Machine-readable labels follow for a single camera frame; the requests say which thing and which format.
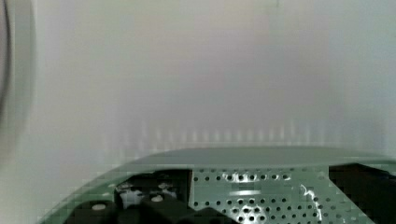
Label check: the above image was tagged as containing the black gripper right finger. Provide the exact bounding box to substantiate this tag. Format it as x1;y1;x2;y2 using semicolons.
329;163;396;224

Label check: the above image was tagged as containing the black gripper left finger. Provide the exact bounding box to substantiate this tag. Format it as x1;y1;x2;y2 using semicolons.
114;170;192;209

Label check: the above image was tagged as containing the green plastic strainer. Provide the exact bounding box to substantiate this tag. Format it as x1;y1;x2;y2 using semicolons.
38;147;395;224

